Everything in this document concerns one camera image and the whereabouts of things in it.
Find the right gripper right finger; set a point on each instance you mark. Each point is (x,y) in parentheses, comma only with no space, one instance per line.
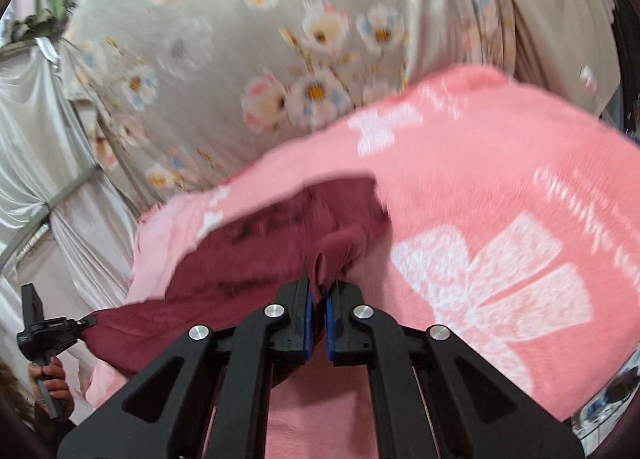
(432,395)

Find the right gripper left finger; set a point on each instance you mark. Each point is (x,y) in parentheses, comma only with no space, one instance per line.
(207,395)

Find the maroon puffer jacket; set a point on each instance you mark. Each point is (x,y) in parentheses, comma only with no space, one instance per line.
(319,232)

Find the person's left hand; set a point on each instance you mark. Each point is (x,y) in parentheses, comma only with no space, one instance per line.
(51,378)

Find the white satin curtain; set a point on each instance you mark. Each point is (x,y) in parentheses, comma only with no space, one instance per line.
(64,226)

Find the grey floral blanket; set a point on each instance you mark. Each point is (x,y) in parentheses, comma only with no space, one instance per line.
(190,91)

